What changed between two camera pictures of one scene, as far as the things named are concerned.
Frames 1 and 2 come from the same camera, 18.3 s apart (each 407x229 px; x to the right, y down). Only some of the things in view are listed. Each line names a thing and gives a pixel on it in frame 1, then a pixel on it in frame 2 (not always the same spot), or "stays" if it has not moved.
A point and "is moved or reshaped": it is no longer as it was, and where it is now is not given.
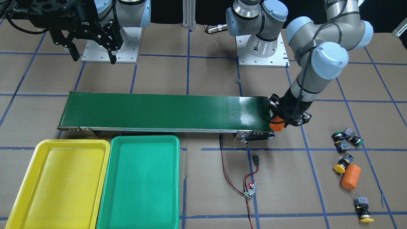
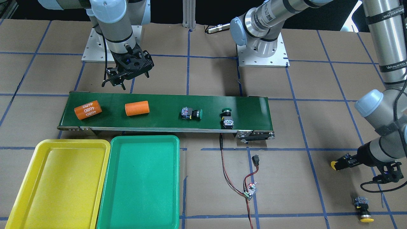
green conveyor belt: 246,116 stays
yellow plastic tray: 65,187 stays
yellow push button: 343,162 is moved or reshaped
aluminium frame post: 189,14 stays
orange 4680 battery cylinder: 277,124 → 88,110
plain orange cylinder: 351,176 → 137,108
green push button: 349,135 → 187,113
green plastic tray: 141,188 stays
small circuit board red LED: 250,190 stays
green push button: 341,145 → 227,121
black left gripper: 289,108 → 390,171
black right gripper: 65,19 → 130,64
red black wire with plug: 256,161 stays
